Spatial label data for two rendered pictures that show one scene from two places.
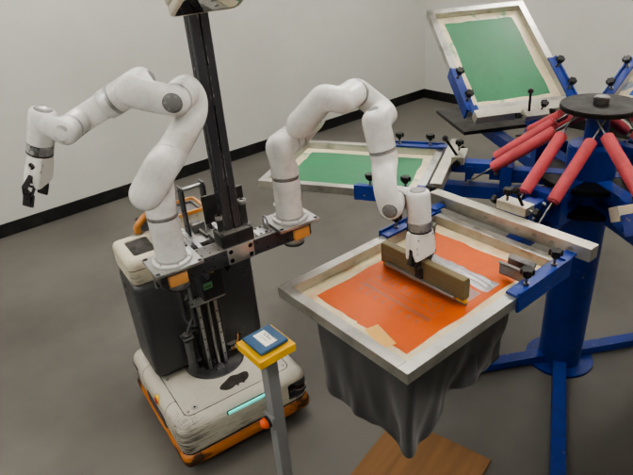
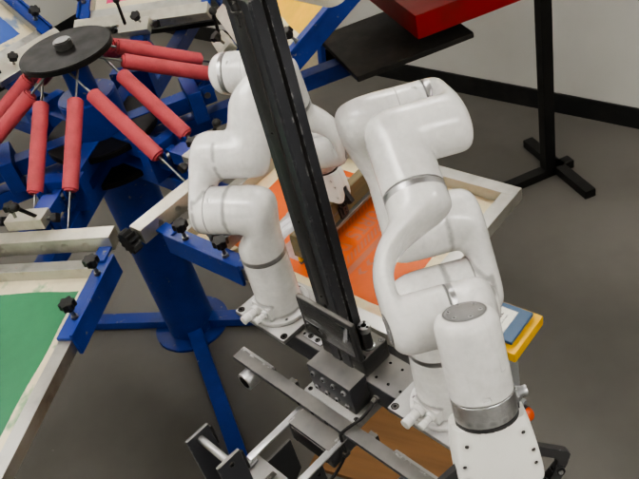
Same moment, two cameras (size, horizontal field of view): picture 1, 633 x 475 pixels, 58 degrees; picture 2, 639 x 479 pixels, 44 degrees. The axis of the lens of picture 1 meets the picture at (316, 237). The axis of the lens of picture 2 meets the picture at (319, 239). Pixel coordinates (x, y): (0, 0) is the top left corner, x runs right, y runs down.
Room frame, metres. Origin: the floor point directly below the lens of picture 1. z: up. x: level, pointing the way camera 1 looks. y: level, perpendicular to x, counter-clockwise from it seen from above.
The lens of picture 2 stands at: (1.77, 1.32, 2.29)
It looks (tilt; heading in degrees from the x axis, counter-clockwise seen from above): 39 degrees down; 266
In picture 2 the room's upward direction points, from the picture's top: 16 degrees counter-clockwise
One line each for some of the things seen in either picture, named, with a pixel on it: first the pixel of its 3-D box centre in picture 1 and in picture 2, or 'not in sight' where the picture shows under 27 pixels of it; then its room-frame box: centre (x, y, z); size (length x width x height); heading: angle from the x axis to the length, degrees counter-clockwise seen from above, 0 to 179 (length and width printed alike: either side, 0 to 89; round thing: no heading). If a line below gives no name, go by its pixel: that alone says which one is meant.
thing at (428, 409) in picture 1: (459, 369); not in sight; (1.39, -0.43, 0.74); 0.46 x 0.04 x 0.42; 127
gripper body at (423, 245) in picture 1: (420, 241); (328, 179); (1.59, -0.33, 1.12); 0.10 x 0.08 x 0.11; 127
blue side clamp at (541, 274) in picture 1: (539, 281); not in sight; (1.51, -0.70, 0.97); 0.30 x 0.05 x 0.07; 127
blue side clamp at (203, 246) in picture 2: (411, 226); (207, 254); (1.96, -0.37, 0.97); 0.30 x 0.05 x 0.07; 127
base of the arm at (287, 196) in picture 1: (285, 196); (267, 283); (1.81, 0.09, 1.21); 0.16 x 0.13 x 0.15; 31
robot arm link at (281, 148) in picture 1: (284, 154); (248, 222); (1.81, 0.08, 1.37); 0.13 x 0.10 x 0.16; 153
